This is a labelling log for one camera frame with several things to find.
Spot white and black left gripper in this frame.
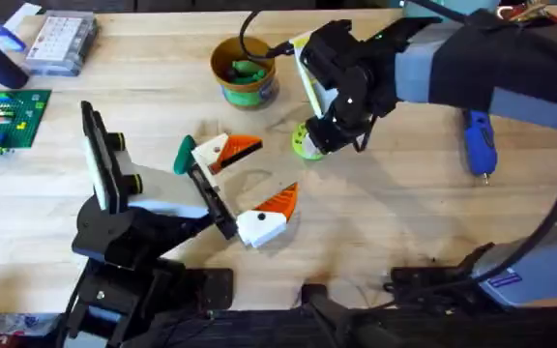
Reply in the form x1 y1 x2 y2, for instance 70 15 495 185
117 132 301 249

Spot dark green toy vegetable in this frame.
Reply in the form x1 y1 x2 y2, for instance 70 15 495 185
172 133 199 177

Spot blue electric screwdriver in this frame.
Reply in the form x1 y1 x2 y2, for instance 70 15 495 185
461 108 499 187

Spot green disc with holes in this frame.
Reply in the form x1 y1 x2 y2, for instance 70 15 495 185
291 120 331 162

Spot right wrist upright flat plate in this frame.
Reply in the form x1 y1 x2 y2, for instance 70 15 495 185
289 30 338 120

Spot wrist upright flat plate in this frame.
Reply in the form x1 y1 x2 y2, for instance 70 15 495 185
80 100 122 216
289 30 338 120

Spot brown tub with green toys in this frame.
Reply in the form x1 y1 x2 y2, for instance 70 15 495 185
209 36 281 110

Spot left wrist upright flat plate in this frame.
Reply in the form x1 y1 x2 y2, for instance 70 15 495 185
80 100 122 216

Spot teal box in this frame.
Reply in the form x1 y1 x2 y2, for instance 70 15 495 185
400 0 503 21

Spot clear plastic parts box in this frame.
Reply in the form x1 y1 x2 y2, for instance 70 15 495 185
23 9 100 78

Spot green board with toy blocks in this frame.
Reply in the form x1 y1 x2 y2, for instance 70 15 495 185
0 89 53 158

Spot heap of red tools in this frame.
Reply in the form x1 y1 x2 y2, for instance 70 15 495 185
497 0 557 25

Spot red and white bag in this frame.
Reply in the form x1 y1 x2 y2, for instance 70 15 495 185
0 312 63 348

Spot white paper sheet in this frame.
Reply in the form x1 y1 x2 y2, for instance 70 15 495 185
4 2 44 36

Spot thin black cable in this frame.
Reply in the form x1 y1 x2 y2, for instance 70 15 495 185
354 114 377 154

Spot black camera cable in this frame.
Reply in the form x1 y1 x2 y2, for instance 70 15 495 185
238 10 296 63

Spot black rail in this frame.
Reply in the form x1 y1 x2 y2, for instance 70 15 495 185
128 284 557 348

